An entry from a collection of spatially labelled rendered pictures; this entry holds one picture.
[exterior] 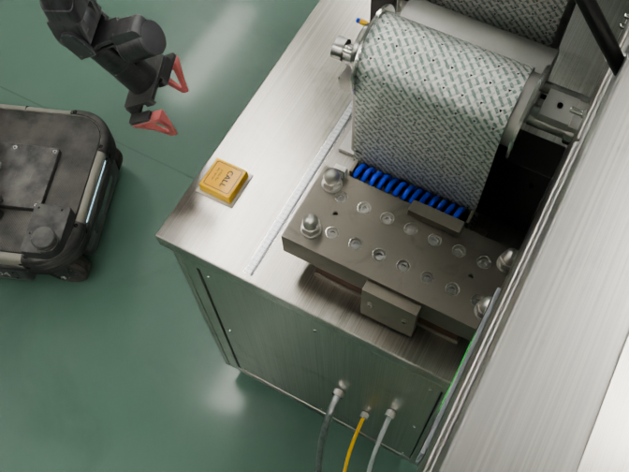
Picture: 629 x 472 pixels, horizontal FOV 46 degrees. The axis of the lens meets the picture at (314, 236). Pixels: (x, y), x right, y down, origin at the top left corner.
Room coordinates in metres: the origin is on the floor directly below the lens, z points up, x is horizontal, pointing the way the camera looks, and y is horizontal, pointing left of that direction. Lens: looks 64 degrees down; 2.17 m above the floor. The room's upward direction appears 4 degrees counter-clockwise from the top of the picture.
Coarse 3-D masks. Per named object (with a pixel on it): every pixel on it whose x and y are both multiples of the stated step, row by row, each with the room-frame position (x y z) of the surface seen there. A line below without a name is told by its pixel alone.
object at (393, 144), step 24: (360, 120) 0.71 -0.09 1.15; (384, 120) 0.69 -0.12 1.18; (408, 120) 0.67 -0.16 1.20; (360, 144) 0.71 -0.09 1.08; (384, 144) 0.69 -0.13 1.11; (408, 144) 0.66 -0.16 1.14; (432, 144) 0.64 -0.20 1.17; (456, 144) 0.62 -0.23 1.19; (384, 168) 0.68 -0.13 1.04; (408, 168) 0.66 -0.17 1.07; (432, 168) 0.64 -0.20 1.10; (456, 168) 0.62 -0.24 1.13; (480, 168) 0.60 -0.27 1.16; (432, 192) 0.63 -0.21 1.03; (456, 192) 0.61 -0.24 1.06; (480, 192) 0.59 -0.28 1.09
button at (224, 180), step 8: (216, 160) 0.79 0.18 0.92; (224, 160) 0.79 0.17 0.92; (216, 168) 0.78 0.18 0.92; (224, 168) 0.78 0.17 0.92; (232, 168) 0.77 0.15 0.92; (240, 168) 0.77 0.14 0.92; (208, 176) 0.76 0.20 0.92; (216, 176) 0.76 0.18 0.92; (224, 176) 0.76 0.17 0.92; (232, 176) 0.76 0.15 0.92; (240, 176) 0.75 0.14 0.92; (200, 184) 0.74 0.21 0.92; (208, 184) 0.74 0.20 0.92; (216, 184) 0.74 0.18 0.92; (224, 184) 0.74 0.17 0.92; (232, 184) 0.74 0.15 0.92; (240, 184) 0.74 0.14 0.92; (208, 192) 0.73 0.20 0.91; (216, 192) 0.72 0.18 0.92; (224, 192) 0.72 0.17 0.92; (232, 192) 0.72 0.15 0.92
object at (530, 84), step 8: (536, 72) 0.68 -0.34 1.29; (528, 80) 0.65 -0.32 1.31; (536, 80) 0.65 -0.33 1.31; (528, 88) 0.64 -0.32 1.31; (520, 96) 0.62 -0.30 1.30; (528, 96) 0.62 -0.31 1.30; (520, 104) 0.62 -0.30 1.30; (512, 112) 0.61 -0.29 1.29; (520, 112) 0.61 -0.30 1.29; (512, 120) 0.60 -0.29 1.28; (512, 128) 0.59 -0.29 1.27; (504, 136) 0.59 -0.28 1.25; (512, 136) 0.59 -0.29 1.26; (504, 144) 0.60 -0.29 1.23
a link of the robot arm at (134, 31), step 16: (128, 16) 0.85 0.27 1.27; (64, 32) 0.82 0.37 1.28; (96, 32) 0.85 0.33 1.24; (112, 32) 0.83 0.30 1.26; (128, 32) 0.82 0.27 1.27; (144, 32) 0.83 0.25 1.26; (160, 32) 0.85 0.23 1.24; (80, 48) 0.81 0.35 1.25; (96, 48) 0.82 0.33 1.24; (128, 48) 0.81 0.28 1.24; (144, 48) 0.81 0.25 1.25; (160, 48) 0.82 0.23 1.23
